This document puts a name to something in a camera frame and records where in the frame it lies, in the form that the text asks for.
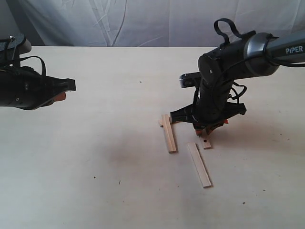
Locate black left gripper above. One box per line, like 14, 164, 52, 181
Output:
0, 68, 76, 110

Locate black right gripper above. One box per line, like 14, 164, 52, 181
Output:
170, 81, 246, 136

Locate plain wooden stick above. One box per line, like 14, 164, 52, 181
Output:
158, 120, 163, 127

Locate grooved wooden stick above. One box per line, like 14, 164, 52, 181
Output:
162, 114, 177, 153

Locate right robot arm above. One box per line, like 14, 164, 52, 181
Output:
170, 31, 305, 135

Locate white backdrop cloth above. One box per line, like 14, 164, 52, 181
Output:
0, 0, 305, 47

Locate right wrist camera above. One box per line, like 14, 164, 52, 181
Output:
179, 72, 201, 88

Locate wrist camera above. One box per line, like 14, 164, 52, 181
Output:
0, 33, 31, 67
179, 72, 201, 88

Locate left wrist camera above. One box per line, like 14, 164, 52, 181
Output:
0, 33, 31, 67

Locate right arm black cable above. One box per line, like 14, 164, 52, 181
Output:
213, 18, 257, 45

